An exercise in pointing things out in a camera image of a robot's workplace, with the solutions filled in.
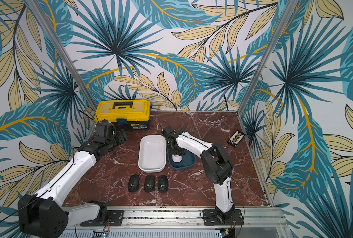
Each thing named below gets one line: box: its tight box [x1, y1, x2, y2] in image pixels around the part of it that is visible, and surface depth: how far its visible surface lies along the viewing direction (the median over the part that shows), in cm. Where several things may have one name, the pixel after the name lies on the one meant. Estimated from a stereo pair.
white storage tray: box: [137, 134, 167, 174], surface depth 97 cm
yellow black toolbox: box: [94, 99, 152, 130], surface depth 99 cm
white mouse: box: [172, 154, 182, 163], surface depth 91 cm
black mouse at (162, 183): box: [157, 174, 169, 193], surface depth 85 cm
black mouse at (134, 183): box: [127, 174, 140, 193], surface depth 85 cm
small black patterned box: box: [227, 129, 246, 148], surface depth 105 cm
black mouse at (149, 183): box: [144, 174, 156, 193], surface depth 85 cm
